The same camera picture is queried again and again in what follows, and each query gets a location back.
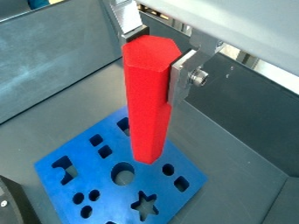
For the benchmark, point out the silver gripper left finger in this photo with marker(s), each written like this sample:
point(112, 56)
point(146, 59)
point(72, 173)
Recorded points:
point(130, 27)

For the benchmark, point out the blue foam shape-sorter board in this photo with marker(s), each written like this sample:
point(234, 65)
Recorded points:
point(98, 185)

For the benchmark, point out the black box corner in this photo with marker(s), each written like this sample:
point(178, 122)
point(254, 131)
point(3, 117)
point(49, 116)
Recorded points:
point(17, 210)

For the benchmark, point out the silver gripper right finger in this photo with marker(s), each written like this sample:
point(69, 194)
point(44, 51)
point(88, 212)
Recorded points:
point(186, 70)

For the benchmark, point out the red hexagonal prism block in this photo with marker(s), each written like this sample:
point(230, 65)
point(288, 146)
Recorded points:
point(149, 56)

